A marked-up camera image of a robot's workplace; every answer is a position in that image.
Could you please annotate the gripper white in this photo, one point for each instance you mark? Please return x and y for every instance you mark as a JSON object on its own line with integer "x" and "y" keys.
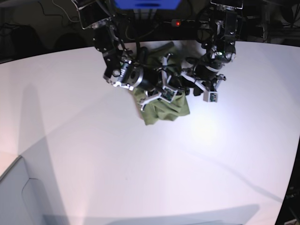
{"x": 207, "y": 88}
{"x": 155, "y": 84}

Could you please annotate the green T-shirt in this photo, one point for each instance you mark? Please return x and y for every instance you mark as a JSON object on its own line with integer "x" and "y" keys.
{"x": 159, "y": 109}

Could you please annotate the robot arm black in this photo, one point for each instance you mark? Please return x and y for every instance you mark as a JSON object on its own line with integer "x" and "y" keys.
{"x": 123, "y": 68}
{"x": 221, "y": 20}

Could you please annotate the black power strip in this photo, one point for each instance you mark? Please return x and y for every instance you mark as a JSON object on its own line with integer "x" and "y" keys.
{"x": 193, "y": 23}

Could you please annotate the blue box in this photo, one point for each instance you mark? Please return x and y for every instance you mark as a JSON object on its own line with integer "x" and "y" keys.
{"x": 147, "y": 4}

